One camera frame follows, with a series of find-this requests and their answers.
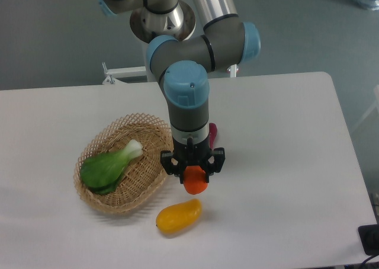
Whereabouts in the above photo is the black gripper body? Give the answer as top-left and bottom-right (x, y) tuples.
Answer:
(173, 137), (211, 165)

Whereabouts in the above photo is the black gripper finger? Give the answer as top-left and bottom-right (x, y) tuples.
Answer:
(203, 148), (225, 183)
(160, 150), (185, 184)

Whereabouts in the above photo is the orange fruit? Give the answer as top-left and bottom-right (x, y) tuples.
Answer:
(184, 166), (208, 195)

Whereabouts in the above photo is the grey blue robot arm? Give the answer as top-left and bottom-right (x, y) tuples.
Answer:
(97, 0), (261, 182)

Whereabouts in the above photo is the woven wicker basket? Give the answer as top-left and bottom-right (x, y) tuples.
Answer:
(73, 113), (173, 214)

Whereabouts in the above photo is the magenta red chili pepper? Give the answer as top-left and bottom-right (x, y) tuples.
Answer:
(209, 123), (218, 149)

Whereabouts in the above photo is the yellow mango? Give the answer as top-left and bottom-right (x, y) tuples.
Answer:
(156, 198), (203, 235)

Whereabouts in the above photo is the green bok choy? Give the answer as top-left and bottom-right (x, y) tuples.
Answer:
(79, 139), (143, 195)

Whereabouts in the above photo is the black device at table edge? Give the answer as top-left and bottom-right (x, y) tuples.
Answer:
(358, 224), (378, 255)

